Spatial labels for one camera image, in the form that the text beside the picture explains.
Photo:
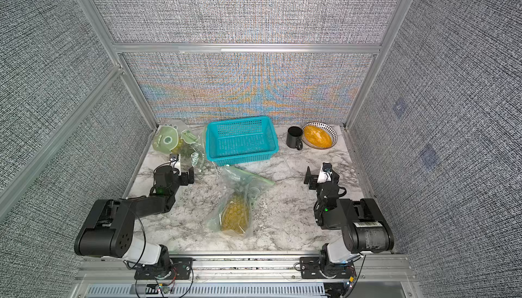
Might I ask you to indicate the black mug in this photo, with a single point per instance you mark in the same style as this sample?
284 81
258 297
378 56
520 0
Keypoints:
294 138

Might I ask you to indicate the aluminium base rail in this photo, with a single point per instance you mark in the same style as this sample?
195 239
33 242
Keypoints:
251 274

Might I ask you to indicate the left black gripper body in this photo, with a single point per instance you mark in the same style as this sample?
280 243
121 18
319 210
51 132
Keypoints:
182 180

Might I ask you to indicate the yellow pineapple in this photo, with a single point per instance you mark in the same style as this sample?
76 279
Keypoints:
235 218

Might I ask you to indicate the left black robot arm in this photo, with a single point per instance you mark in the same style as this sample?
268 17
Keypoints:
109 227

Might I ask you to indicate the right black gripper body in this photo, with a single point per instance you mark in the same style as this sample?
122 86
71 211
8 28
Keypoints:
314 184

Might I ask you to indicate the clear green zip-top bag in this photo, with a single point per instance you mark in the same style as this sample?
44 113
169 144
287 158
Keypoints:
232 180

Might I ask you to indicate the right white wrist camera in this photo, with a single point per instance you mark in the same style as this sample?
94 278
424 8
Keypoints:
326 173

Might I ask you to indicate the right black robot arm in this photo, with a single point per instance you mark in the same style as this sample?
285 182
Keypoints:
363 227

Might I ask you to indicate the patterned bowl with yellow food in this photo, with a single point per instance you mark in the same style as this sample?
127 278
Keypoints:
319 135

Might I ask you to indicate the teal plastic basket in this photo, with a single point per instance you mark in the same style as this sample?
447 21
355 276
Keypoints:
236 141

